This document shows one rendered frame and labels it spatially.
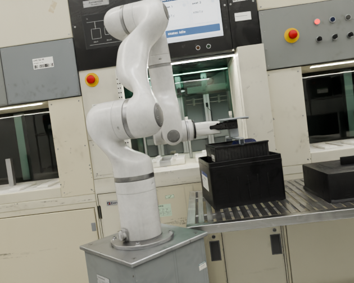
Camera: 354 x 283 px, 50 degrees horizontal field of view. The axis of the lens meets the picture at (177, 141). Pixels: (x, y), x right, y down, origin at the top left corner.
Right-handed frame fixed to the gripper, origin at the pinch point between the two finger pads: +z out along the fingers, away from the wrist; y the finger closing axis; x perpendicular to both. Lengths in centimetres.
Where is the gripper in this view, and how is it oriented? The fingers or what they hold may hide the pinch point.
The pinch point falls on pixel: (231, 124)
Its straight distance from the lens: 152.9
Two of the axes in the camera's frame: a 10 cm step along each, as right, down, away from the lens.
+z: 9.9, -1.3, 0.8
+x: -1.3, -9.9, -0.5
